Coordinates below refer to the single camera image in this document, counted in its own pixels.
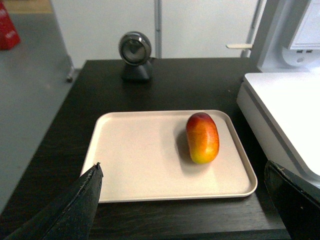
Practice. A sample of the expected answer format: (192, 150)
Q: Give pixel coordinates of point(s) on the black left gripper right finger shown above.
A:
(296, 200)

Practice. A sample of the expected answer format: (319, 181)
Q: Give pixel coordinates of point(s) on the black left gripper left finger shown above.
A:
(70, 215)

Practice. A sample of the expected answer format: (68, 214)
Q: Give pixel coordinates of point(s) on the dark red mango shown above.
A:
(202, 138)

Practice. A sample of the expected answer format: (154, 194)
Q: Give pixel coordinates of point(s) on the white checkout scale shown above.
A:
(283, 111)

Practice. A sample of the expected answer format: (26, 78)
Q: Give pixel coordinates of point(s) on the black checkout counter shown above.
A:
(177, 84)

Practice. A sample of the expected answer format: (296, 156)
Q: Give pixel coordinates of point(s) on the beige plastic tray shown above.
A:
(144, 156)

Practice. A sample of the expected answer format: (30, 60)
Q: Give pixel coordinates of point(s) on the white receipt printer kiosk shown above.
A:
(288, 39)

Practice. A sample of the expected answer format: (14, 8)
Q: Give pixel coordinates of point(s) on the black barcode scanner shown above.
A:
(135, 50)

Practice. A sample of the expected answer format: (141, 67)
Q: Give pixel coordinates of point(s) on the white partition panel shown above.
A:
(92, 29)

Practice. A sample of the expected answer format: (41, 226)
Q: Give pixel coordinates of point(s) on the red fire extinguisher box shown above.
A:
(9, 36)

